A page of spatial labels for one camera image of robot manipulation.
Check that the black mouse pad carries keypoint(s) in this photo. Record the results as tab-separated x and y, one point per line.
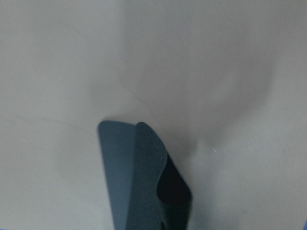
145	189

